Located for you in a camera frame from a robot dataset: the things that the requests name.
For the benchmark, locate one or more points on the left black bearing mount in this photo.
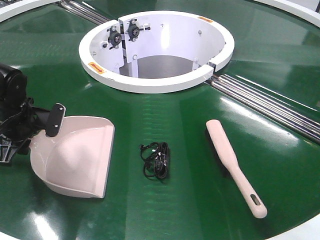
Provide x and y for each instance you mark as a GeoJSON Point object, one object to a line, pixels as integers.
{"type": "Point", "coordinates": [115, 38]}

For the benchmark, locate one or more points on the steel rollers right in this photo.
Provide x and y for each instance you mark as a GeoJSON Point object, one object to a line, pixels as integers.
{"type": "Point", "coordinates": [266, 104]}

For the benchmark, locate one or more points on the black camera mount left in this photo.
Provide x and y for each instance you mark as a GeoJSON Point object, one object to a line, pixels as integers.
{"type": "Point", "coordinates": [49, 120]}

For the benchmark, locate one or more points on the white rim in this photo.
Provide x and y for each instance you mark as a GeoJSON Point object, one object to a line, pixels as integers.
{"type": "Point", "coordinates": [20, 7]}
{"type": "Point", "coordinates": [295, 9]}

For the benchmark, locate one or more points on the green conveyor belt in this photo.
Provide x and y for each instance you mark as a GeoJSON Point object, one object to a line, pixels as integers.
{"type": "Point", "coordinates": [166, 180]}

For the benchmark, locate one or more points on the orange sticker rear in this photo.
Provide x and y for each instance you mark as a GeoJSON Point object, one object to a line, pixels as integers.
{"type": "Point", "coordinates": [208, 20]}

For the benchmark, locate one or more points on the pink plastic dustpan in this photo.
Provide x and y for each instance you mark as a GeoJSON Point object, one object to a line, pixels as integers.
{"type": "Point", "coordinates": [76, 161]}

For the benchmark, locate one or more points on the right black bearing mount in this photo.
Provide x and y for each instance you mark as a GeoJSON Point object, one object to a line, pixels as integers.
{"type": "Point", "coordinates": [134, 29]}

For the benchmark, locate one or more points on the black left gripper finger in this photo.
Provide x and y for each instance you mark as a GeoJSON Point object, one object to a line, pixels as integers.
{"type": "Point", "coordinates": [7, 151]}

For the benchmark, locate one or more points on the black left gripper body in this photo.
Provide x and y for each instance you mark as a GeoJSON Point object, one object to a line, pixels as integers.
{"type": "Point", "coordinates": [19, 126]}

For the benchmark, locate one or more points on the black bearing mount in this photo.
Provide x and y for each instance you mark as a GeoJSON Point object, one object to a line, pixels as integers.
{"type": "Point", "coordinates": [134, 29]}
{"type": "Point", "coordinates": [115, 38]}

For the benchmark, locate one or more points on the white outer rim left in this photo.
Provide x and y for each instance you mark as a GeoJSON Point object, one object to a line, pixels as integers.
{"type": "Point", "coordinates": [20, 7]}

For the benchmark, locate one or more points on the pink hand broom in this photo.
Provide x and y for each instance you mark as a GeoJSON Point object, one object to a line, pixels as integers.
{"type": "Point", "coordinates": [229, 160]}

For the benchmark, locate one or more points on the orange arrow sticker front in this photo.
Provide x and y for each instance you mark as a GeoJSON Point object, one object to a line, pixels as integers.
{"type": "Point", "coordinates": [96, 67]}

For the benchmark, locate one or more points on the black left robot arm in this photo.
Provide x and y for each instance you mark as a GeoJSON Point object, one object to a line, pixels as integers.
{"type": "Point", "coordinates": [13, 84]}

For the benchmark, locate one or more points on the steel rollers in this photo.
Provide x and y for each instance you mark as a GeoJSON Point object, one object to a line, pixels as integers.
{"type": "Point", "coordinates": [266, 104]}
{"type": "Point", "coordinates": [83, 11]}

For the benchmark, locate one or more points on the steel rollers top left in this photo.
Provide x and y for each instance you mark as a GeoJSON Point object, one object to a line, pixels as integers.
{"type": "Point", "coordinates": [83, 11]}

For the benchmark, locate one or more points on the white outer rim right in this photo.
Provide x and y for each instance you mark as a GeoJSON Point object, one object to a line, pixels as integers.
{"type": "Point", "coordinates": [295, 9]}

